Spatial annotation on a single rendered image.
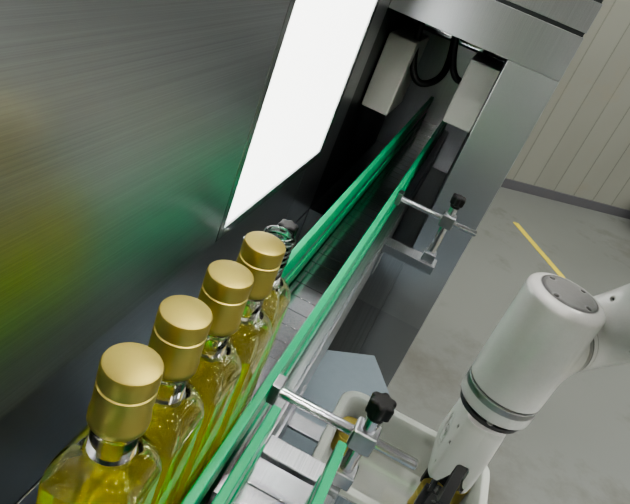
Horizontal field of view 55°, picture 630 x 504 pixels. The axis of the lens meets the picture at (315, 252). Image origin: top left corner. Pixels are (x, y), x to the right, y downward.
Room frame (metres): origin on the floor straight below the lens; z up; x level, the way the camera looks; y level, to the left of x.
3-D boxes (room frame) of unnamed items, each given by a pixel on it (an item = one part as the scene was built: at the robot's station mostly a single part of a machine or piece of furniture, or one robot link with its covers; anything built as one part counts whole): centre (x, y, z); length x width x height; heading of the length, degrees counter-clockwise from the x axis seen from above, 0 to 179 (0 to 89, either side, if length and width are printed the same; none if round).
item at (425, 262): (1.11, -0.19, 1.07); 0.17 x 0.05 x 0.23; 82
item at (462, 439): (0.56, -0.25, 1.12); 0.10 x 0.07 x 0.11; 170
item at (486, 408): (0.56, -0.25, 1.18); 0.09 x 0.08 x 0.03; 170
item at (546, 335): (0.56, -0.25, 1.26); 0.09 x 0.08 x 0.13; 133
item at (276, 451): (0.48, -0.08, 1.02); 0.09 x 0.04 x 0.07; 82
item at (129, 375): (0.24, 0.07, 1.31); 0.04 x 0.04 x 0.04
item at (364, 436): (0.47, -0.10, 1.12); 0.17 x 0.03 x 0.12; 82
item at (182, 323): (0.30, 0.06, 1.31); 0.04 x 0.04 x 0.04
